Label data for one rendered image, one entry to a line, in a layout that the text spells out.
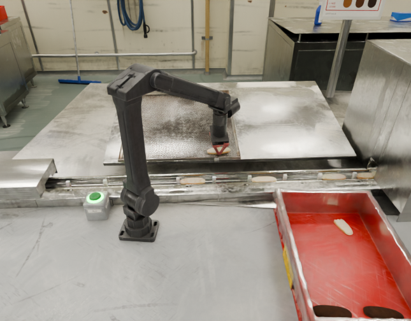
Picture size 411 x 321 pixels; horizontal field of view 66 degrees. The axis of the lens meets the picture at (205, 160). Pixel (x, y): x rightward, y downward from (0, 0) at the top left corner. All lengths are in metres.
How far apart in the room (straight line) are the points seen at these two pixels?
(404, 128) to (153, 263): 0.92
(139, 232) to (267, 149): 0.64
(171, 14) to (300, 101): 3.31
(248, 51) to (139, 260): 3.89
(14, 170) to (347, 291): 1.19
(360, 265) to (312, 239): 0.15
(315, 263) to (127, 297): 0.55
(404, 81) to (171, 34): 3.89
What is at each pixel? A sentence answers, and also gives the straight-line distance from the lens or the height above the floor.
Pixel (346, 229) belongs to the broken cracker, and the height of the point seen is 0.83.
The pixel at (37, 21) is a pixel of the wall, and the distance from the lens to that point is 5.18.
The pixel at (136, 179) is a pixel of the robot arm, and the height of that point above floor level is 1.05.
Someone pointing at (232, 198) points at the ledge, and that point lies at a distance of 1.19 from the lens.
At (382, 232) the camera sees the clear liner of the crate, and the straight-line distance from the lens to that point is 1.13.
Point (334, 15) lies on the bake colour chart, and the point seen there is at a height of 1.29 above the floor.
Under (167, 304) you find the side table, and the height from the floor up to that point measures 0.82.
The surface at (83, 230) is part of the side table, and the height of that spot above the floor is 0.82.
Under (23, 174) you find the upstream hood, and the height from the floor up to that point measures 0.92.
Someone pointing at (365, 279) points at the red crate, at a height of 0.82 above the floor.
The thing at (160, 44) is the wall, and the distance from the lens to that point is 4.85.
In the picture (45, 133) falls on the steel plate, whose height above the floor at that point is 0.82.
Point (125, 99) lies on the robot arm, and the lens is 0.81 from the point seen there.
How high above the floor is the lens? 1.62
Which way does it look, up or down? 35 degrees down
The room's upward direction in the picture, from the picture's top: straight up
